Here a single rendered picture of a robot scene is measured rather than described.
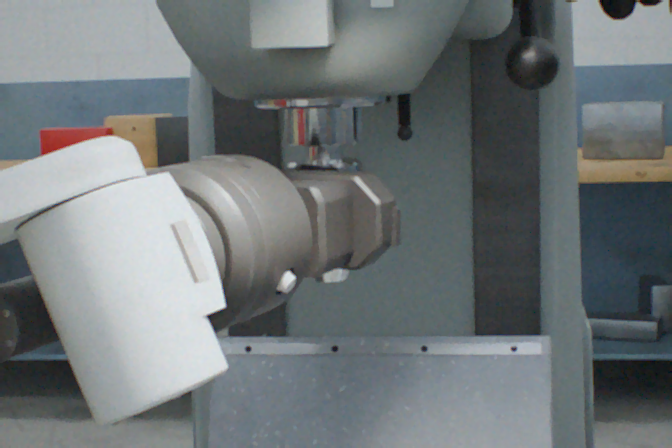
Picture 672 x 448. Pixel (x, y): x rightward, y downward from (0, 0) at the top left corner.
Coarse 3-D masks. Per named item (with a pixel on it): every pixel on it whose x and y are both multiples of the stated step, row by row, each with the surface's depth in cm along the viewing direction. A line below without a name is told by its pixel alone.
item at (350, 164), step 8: (296, 160) 77; (304, 160) 77; (344, 160) 76; (352, 160) 76; (360, 160) 76; (288, 168) 76; (296, 168) 75; (304, 168) 74; (312, 168) 74; (320, 168) 74; (328, 168) 74; (336, 168) 74; (344, 168) 74; (352, 168) 75; (360, 168) 75
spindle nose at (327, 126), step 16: (288, 112) 75; (304, 112) 74; (320, 112) 73; (336, 112) 73; (352, 112) 74; (288, 128) 75; (304, 128) 74; (320, 128) 73; (336, 128) 74; (352, 128) 74; (288, 144) 75; (304, 144) 74; (320, 144) 74; (336, 144) 74; (352, 144) 74
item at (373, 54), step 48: (192, 0) 67; (240, 0) 66; (336, 0) 66; (384, 0) 65; (432, 0) 66; (192, 48) 69; (240, 48) 67; (288, 48) 66; (336, 48) 66; (384, 48) 66; (432, 48) 69; (240, 96) 70; (288, 96) 68; (336, 96) 69
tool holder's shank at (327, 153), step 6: (306, 150) 76; (312, 150) 75; (318, 150) 75; (324, 150) 75; (330, 150) 75; (336, 150) 75; (342, 150) 76; (306, 156) 76; (312, 156) 75; (318, 156) 75; (324, 156) 75; (330, 156) 75; (336, 156) 75; (342, 156) 76
